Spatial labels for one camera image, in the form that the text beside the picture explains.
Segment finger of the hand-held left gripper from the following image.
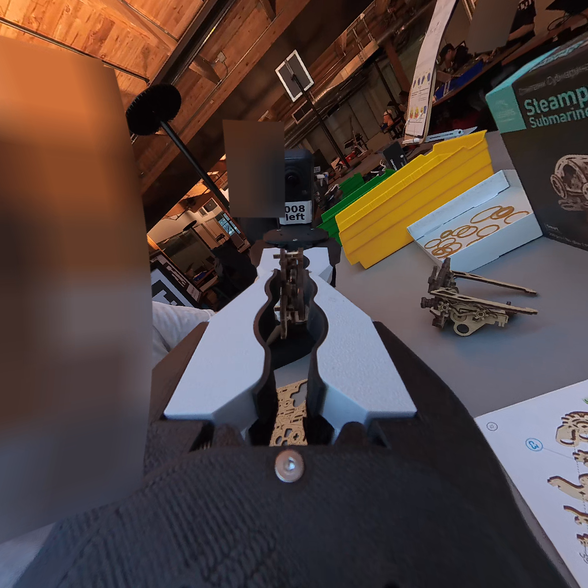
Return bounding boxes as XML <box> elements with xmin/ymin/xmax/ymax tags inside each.
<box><xmin>301</xmin><ymin>248</ymin><xmax>334</xmax><ymax>285</ymax></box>
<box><xmin>256</xmin><ymin>249</ymin><xmax>282</xmax><ymax>279</ymax></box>

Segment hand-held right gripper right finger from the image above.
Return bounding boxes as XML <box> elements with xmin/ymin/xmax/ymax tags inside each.
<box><xmin>304</xmin><ymin>270</ymin><xmax>418</xmax><ymax>445</ymax></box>

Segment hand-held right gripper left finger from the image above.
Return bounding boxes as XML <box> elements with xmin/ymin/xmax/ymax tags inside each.
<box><xmin>164</xmin><ymin>270</ymin><xmax>279</xmax><ymax>445</ymax></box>

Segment wooden gear assembly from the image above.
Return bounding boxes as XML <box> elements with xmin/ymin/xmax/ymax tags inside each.
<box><xmin>272</xmin><ymin>247</ymin><xmax>312</xmax><ymax>341</ymax></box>

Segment grey desk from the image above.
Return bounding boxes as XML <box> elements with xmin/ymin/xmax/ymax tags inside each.
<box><xmin>271</xmin><ymin>130</ymin><xmax>588</xmax><ymax>584</ymax></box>

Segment green plastic bin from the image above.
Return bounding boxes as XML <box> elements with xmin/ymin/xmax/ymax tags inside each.
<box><xmin>321</xmin><ymin>168</ymin><xmax>397</xmax><ymax>247</ymax></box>

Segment person's white shirt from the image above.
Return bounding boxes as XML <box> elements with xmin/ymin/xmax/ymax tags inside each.
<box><xmin>152</xmin><ymin>301</ymin><xmax>216</xmax><ymax>366</ymax></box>

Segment wooden puzzle sheet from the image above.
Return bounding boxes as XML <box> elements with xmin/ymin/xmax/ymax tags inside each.
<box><xmin>269</xmin><ymin>379</ymin><xmax>309</xmax><ymax>446</ymax></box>

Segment yellow plastic bin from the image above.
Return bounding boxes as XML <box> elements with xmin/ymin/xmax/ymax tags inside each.
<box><xmin>335</xmin><ymin>130</ymin><xmax>491</xmax><ymax>270</ymax></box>

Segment black and white marker board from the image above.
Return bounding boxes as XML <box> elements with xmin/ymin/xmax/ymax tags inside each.
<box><xmin>150</xmin><ymin>257</ymin><xmax>204</xmax><ymax>309</ymax></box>

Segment small black box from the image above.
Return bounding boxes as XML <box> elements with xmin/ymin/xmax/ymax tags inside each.
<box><xmin>383</xmin><ymin>141</ymin><xmax>409</xmax><ymax>172</ymax></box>

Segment white framed panel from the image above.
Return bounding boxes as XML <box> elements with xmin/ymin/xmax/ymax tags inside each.
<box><xmin>275</xmin><ymin>49</ymin><xmax>315</xmax><ymax>103</ymax></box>

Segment wooden mechanism model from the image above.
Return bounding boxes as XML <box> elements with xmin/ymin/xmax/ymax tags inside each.
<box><xmin>420</xmin><ymin>257</ymin><xmax>539</xmax><ymax>337</ymax></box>

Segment pile of tan rubber bands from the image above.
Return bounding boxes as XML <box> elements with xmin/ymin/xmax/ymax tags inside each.
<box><xmin>423</xmin><ymin>205</ymin><xmax>531</xmax><ymax>258</ymax></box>

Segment white cardboard tray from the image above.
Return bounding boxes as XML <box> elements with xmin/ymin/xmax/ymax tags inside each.
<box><xmin>407</xmin><ymin>169</ymin><xmax>544</xmax><ymax>273</ymax></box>

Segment black floor lamp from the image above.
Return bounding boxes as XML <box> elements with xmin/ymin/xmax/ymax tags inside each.
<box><xmin>125</xmin><ymin>84</ymin><xmax>230</xmax><ymax>212</ymax></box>

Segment paper sign on stand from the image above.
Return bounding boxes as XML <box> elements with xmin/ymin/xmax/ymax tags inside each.
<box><xmin>403</xmin><ymin>0</ymin><xmax>456</xmax><ymax>144</ymax></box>

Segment open instruction booklet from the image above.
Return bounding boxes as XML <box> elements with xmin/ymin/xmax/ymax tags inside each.
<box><xmin>474</xmin><ymin>379</ymin><xmax>588</xmax><ymax>588</ymax></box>

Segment dark model kit box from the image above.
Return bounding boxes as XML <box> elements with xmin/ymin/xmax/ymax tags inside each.
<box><xmin>485</xmin><ymin>31</ymin><xmax>588</xmax><ymax>252</ymax></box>

